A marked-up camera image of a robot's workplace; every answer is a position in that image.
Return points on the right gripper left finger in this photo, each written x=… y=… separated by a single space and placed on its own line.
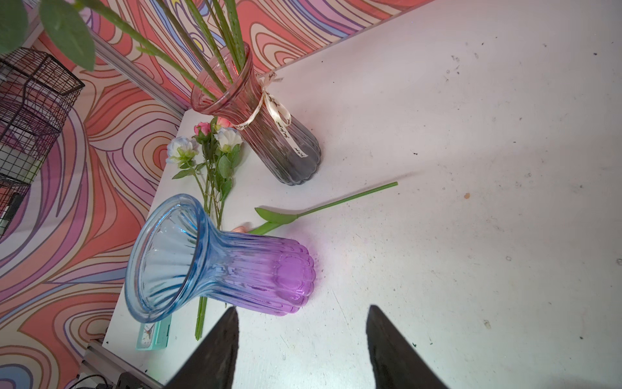
x=212 y=365

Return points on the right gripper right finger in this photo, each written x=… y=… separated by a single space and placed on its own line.
x=395 y=362

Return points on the blue purple glass vase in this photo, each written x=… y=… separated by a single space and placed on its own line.
x=180 y=255

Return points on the pink tulip stem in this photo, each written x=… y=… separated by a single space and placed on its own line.
x=274 y=220

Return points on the pink glass vase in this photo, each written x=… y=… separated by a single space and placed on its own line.
x=236 y=104

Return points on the pile of artificial flowers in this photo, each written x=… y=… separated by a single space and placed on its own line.
x=211 y=157

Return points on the cream ribbon on vase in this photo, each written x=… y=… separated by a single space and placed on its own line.
x=278 y=112

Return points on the small teal alarm clock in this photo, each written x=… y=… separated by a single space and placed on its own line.
x=154 y=336

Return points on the black wire basket left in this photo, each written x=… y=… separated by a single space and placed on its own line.
x=37 y=95

